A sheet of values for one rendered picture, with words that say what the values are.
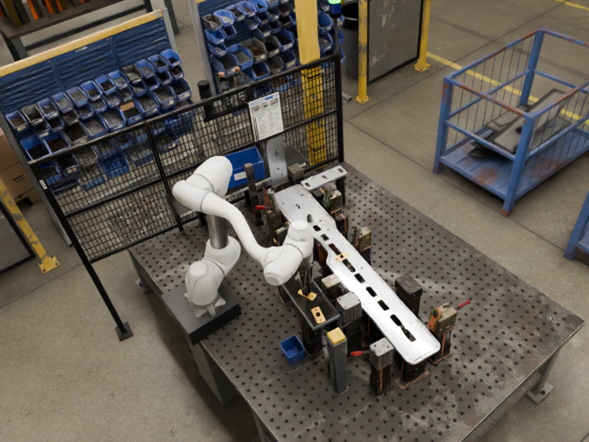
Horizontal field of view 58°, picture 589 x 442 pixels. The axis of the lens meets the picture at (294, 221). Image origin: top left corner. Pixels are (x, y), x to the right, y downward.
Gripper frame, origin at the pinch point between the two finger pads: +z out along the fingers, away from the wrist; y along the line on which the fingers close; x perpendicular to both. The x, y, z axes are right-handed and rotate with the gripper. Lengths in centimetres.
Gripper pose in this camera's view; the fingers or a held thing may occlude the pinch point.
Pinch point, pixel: (306, 288)
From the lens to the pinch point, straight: 249.2
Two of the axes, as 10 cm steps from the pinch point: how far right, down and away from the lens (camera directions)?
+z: 0.9, 7.1, 7.0
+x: -8.0, -3.6, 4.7
